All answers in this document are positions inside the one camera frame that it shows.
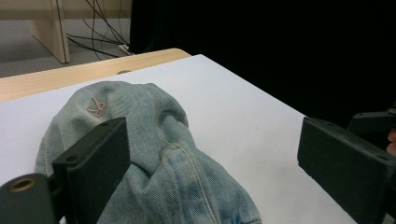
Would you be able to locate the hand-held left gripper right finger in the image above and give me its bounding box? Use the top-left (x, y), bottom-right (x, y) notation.
top-left (297, 116), bottom-right (396, 224)

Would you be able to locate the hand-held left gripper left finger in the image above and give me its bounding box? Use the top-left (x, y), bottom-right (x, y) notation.
top-left (51, 117), bottom-right (131, 224)

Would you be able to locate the light blue denim garment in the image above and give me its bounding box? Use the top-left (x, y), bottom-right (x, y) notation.
top-left (35, 80), bottom-right (262, 224)

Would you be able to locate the white power strip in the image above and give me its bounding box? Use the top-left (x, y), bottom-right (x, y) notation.
top-left (117, 44), bottom-right (134, 56)

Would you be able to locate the black curtain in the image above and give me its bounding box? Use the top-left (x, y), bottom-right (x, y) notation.
top-left (129, 0), bottom-right (396, 133)

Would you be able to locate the beige wooden desk leg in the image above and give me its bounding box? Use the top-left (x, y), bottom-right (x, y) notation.
top-left (0, 0), bottom-right (134, 64)

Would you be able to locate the black cable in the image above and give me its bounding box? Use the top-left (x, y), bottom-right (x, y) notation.
top-left (84, 0), bottom-right (130, 46)
top-left (65, 33), bottom-right (120, 59)

